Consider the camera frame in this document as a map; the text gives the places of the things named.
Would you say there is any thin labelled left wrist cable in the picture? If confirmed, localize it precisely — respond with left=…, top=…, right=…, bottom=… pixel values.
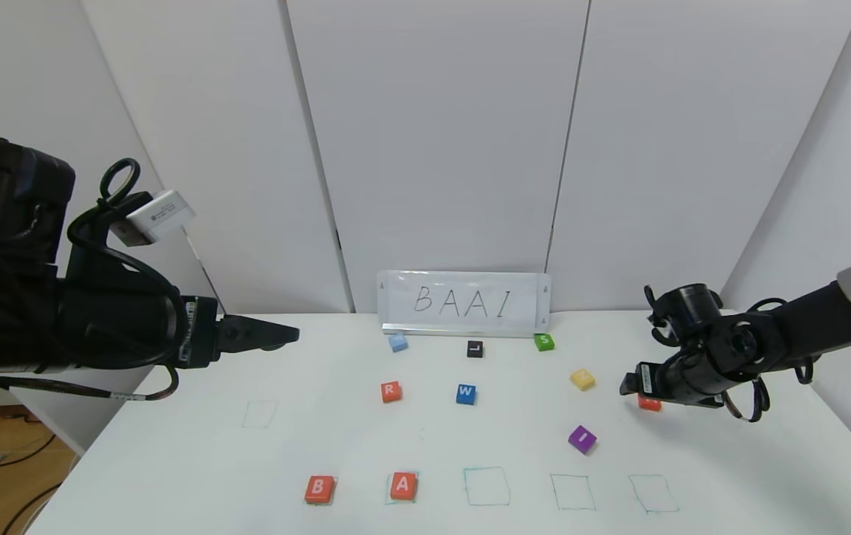
left=0, top=368, right=181, bottom=403

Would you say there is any silver sign holder rail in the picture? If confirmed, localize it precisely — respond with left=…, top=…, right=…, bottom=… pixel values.
left=383, top=324, right=537, bottom=340

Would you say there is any black floor cable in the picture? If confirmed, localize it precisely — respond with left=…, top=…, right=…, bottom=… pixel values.
left=1, top=483, right=63, bottom=535

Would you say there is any orange B letter block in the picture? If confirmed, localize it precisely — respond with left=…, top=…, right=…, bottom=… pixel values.
left=305, top=476, right=337, bottom=506

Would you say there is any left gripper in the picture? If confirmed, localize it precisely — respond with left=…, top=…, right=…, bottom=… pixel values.
left=61, top=279, right=300, bottom=369

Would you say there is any white laminated BAAI sign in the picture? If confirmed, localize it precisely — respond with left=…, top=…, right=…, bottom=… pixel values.
left=377, top=271, right=551, bottom=333

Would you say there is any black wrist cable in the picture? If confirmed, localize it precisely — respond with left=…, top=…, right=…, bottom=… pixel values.
left=722, top=297, right=816, bottom=424
left=67, top=158, right=182, bottom=372

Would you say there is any thin floor cable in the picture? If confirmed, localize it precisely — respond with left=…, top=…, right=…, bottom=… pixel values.
left=0, top=401, right=58, bottom=473

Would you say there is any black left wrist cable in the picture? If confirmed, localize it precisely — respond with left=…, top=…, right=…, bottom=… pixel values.
left=67, top=158, right=182, bottom=372

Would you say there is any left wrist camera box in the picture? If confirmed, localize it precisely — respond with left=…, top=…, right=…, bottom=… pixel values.
left=126, top=189, right=197, bottom=247

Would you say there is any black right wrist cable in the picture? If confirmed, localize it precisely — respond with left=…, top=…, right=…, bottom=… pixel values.
left=722, top=297, right=816, bottom=424

